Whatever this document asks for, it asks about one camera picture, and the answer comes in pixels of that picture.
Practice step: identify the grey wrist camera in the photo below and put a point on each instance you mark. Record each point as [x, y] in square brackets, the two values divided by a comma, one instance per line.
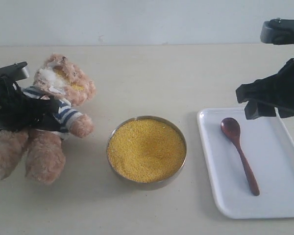
[14, 71]
[278, 32]

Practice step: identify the steel bowl of millet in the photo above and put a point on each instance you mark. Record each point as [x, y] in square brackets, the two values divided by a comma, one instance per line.
[147, 151]

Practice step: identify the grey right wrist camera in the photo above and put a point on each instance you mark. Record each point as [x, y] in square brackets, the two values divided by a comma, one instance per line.
[278, 32]

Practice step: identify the tan teddy bear striped sweater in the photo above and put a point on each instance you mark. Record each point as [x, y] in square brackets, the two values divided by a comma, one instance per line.
[63, 80]

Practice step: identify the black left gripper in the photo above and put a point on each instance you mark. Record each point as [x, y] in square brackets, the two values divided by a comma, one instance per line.
[17, 109]

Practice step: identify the dark red wooden spoon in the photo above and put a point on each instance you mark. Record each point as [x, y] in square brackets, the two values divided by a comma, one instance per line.
[231, 129]

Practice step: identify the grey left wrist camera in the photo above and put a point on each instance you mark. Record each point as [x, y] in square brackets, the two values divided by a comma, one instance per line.
[14, 71]

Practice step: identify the white rectangular plastic tray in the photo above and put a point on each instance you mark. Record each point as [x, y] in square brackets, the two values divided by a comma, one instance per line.
[269, 150]

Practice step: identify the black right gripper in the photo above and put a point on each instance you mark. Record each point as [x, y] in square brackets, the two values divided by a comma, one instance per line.
[277, 88]

